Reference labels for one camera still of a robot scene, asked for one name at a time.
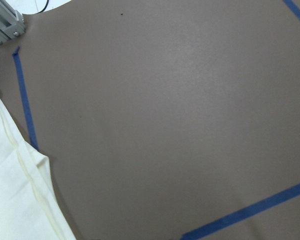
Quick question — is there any cream long-sleeve cat shirt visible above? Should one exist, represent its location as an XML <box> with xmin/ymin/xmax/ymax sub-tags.
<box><xmin>0</xmin><ymin>99</ymin><xmax>75</xmax><ymax>240</ymax></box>

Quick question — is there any grey aluminium post bracket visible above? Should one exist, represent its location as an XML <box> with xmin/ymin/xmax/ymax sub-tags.
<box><xmin>0</xmin><ymin>0</ymin><xmax>26</xmax><ymax>46</ymax></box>

